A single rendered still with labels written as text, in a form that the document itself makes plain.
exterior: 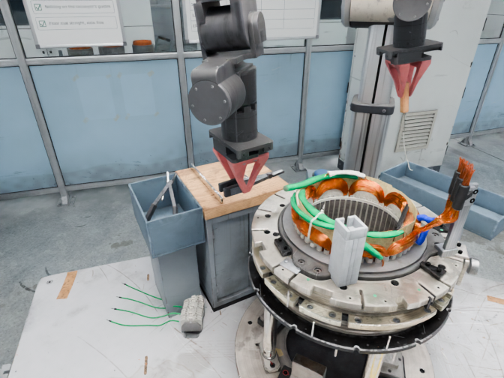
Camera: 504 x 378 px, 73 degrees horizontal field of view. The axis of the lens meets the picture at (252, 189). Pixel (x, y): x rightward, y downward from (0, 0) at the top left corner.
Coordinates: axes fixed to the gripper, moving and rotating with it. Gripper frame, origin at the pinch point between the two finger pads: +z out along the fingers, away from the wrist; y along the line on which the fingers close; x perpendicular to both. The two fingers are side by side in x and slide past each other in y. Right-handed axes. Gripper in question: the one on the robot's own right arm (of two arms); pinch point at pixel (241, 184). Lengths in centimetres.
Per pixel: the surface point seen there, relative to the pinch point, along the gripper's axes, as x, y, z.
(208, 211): -4.3, -5.9, 7.4
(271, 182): 12.0, -8.5, 7.7
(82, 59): 2, -217, 12
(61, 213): -41, -209, 115
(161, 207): -9.0, -23.5, 15.0
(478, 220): 38.4, 22.2, 9.7
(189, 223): -8.1, -7.1, 9.5
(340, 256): 0.6, 23.3, -1.1
